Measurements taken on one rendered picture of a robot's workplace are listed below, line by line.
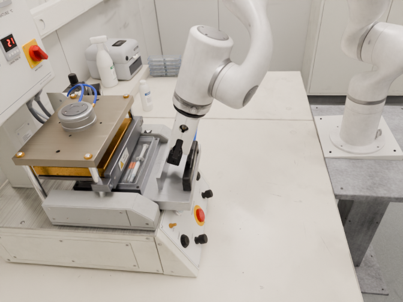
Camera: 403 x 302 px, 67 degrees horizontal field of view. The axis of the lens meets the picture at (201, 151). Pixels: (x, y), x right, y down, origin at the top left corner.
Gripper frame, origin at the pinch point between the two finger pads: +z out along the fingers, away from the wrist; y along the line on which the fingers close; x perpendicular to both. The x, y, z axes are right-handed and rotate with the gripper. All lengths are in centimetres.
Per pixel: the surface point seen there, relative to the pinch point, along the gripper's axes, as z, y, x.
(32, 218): 18.9, -14.7, 28.5
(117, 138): 0.2, 0.9, 14.7
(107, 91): 38, 76, 41
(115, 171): 0.9, -9.2, 11.8
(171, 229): 11.7, -12.3, -4.3
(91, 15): 20, 118, 68
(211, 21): 38, 244, 1
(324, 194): 10, 14, -49
